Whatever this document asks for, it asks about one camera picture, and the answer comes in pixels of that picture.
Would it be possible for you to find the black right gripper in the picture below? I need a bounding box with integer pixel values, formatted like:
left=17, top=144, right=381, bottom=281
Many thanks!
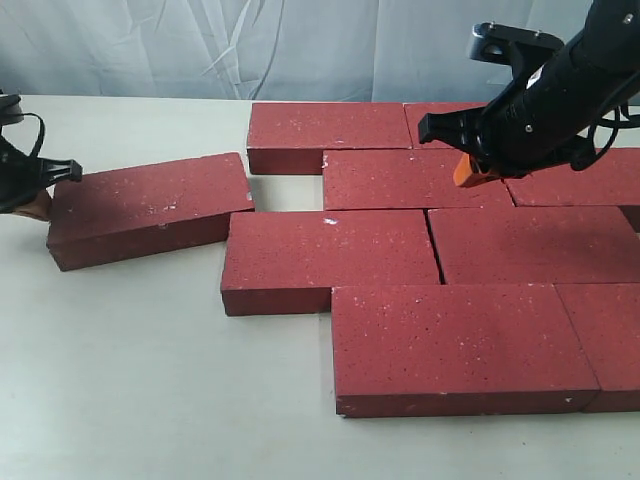
left=418, top=29, right=639, bottom=188

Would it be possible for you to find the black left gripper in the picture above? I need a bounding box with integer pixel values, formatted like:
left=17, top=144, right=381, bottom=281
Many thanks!
left=1, top=137, right=82, bottom=222

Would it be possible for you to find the red brick with silver chip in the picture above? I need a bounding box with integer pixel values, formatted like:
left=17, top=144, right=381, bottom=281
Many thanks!
left=47, top=153, right=255, bottom=271

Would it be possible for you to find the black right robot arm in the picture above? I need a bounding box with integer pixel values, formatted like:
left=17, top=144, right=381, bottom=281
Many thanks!
left=418, top=1, right=639, bottom=188

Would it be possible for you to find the red brick under leaning one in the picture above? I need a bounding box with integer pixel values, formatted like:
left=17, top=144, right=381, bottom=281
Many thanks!
left=428, top=206, right=639, bottom=285

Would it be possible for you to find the pale blue backdrop cloth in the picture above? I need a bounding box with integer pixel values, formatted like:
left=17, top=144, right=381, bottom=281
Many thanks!
left=1, top=0, right=589, bottom=102

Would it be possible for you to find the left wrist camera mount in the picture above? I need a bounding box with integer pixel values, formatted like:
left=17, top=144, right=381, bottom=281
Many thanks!
left=0, top=93, right=24, bottom=126

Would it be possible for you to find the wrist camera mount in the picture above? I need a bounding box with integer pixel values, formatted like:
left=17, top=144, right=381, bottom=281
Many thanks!
left=0, top=93, right=24, bottom=126
left=467, top=22, right=564, bottom=85

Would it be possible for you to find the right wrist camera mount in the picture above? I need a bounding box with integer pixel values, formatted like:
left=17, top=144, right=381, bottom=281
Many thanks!
left=467, top=22, right=564, bottom=85

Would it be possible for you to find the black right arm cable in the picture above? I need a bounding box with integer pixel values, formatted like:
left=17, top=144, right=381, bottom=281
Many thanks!
left=569, top=84, right=640, bottom=174

